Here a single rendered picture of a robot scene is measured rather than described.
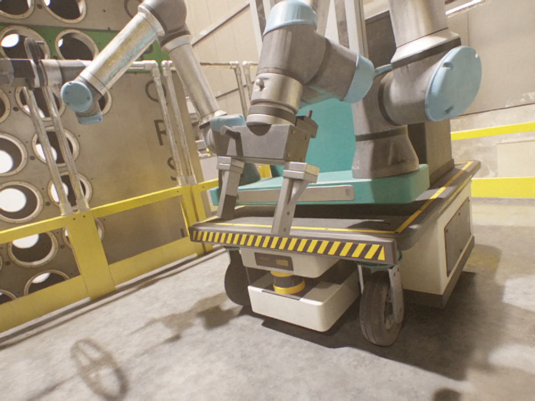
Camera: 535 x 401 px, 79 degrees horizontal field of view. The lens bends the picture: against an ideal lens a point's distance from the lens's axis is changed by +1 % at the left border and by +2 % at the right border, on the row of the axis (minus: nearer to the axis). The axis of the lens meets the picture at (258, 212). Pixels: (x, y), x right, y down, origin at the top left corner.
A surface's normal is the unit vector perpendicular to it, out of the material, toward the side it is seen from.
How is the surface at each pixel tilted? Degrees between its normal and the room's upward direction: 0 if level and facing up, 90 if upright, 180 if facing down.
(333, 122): 90
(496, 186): 90
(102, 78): 110
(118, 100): 90
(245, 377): 0
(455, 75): 97
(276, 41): 71
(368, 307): 63
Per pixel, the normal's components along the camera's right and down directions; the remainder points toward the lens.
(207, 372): -0.18, -0.96
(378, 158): -0.47, -0.03
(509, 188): -0.75, 0.28
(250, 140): -0.71, -0.12
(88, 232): 0.64, 0.05
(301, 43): 0.41, 0.12
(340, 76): 0.23, 0.65
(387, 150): -0.22, -0.06
